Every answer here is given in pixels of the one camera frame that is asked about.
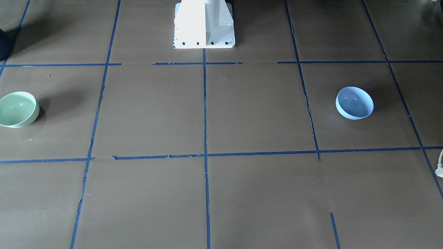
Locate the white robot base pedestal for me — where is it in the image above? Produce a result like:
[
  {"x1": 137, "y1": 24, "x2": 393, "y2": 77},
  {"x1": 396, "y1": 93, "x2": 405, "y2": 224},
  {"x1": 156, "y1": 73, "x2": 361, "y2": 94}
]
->
[{"x1": 173, "y1": 0, "x2": 236, "y2": 49}]

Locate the dark object at edge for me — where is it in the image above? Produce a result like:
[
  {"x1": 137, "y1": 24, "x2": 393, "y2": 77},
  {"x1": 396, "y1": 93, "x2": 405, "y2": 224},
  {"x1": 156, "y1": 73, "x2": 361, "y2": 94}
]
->
[{"x1": 0, "y1": 29, "x2": 13, "y2": 60}]

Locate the white cable with plug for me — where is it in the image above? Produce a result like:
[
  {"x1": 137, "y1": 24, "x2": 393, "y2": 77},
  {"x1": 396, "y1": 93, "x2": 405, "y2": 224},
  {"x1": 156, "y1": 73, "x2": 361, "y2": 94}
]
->
[{"x1": 435, "y1": 148, "x2": 443, "y2": 178}]

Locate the blue bowl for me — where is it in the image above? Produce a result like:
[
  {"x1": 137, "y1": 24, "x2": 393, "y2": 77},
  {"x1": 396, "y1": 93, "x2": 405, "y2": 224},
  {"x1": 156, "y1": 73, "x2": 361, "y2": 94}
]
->
[{"x1": 335, "y1": 86, "x2": 374, "y2": 120}]

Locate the green bowl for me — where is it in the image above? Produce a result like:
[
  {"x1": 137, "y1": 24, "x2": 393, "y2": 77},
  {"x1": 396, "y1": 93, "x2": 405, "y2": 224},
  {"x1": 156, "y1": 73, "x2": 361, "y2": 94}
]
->
[{"x1": 0, "y1": 91, "x2": 40, "y2": 129}]

